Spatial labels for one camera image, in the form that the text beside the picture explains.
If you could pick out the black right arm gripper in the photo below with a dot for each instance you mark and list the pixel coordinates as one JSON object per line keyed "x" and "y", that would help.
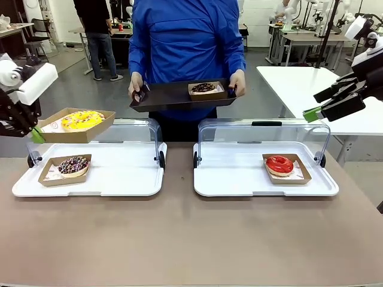
{"x": 374, "y": 77}

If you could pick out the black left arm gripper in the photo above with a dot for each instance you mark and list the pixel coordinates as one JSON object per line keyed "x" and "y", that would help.
{"x": 9, "y": 107}

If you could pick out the yellow frosted donut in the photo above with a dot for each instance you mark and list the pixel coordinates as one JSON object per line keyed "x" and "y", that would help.
{"x": 80, "y": 121}
{"x": 74, "y": 136}

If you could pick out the dark chocolate donut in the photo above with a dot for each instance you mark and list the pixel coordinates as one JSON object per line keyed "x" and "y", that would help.
{"x": 209, "y": 96}

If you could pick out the dark brown serving tray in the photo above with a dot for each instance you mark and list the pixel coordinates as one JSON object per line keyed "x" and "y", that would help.
{"x": 167, "y": 98}

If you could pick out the person's right forearm blue sleeve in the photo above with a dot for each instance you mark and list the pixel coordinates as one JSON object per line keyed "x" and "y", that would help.
{"x": 137, "y": 56}

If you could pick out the person's left forearm blue sleeve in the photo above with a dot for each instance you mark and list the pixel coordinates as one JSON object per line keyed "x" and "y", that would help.
{"x": 237, "y": 56}

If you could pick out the sprinkled chocolate donut in box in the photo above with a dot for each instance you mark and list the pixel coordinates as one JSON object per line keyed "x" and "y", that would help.
{"x": 48, "y": 177}

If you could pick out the chocolate donut with coloured sprinkles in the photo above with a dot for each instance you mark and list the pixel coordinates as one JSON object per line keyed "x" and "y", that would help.
{"x": 73, "y": 167}

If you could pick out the red frosted donut in box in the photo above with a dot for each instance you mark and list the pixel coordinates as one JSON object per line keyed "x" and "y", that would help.
{"x": 302, "y": 176}

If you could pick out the red glazed donut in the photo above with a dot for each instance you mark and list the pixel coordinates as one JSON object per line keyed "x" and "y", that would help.
{"x": 279, "y": 167}

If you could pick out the seated person in white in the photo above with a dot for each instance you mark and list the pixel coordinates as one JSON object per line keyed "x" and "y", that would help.
{"x": 280, "y": 10}

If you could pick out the person in blue shirt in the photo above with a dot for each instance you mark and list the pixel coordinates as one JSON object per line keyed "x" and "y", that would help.
{"x": 185, "y": 45}

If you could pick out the person's left hand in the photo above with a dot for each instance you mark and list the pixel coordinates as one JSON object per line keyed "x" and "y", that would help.
{"x": 239, "y": 82}

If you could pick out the person's right hand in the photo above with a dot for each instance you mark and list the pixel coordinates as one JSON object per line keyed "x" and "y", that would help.
{"x": 136, "y": 82}

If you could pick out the white side table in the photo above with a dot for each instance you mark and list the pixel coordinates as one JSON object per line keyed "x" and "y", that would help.
{"x": 287, "y": 86}

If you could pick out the black stand pole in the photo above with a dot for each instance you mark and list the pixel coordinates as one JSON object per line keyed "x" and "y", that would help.
{"x": 326, "y": 33}

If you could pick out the grey workbench with white legs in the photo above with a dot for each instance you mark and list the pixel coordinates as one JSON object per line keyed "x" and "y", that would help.
{"x": 302, "y": 40}

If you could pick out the black office chair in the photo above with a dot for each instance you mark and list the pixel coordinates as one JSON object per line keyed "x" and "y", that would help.
{"x": 39, "y": 42}

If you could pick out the light wooden desk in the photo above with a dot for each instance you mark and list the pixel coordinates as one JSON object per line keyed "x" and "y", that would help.
{"x": 13, "y": 30}

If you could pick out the white display tray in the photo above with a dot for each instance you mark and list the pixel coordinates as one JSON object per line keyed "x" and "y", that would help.
{"x": 233, "y": 179}
{"x": 119, "y": 179}

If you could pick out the clear plastic tray lid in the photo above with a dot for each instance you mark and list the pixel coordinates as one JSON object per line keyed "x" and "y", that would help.
{"x": 239, "y": 134}
{"x": 140, "y": 134}

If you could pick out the bystander in black shirt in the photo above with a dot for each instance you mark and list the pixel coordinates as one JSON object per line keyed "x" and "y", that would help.
{"x": 95, "y": 24}

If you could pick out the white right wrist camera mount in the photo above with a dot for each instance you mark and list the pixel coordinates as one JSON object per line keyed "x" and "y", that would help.
{"x": 356, "y": 28}

